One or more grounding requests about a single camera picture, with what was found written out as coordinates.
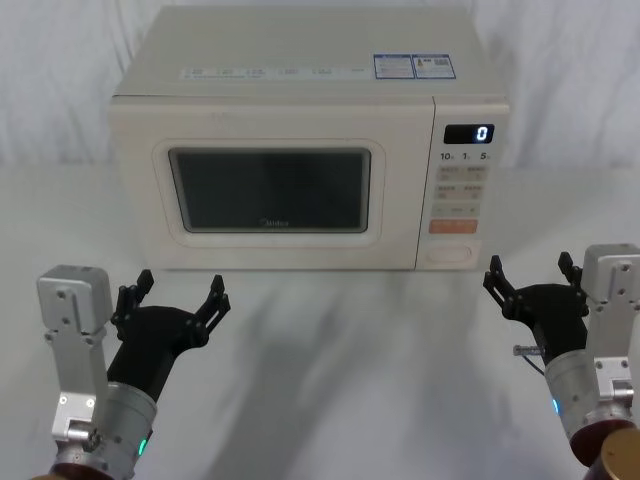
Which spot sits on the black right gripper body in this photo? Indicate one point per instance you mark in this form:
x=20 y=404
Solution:
x=555 y=315

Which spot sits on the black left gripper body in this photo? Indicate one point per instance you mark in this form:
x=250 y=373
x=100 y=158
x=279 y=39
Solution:
x=150 y=345

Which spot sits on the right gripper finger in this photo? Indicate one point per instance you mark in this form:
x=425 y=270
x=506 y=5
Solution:
x=500 y=285
x=570 y=272

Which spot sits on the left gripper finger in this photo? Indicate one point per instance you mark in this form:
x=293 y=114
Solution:
x=212 y=310
x=127 y=300

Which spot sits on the white table cloth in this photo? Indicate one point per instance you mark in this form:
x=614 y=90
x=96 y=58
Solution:
x=320 y=360

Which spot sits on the cream microwave oven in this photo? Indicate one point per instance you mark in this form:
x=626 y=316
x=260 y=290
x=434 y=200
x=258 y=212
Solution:
x=280 y=115

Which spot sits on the white curtain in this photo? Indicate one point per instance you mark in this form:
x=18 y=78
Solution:
x=60 y=75

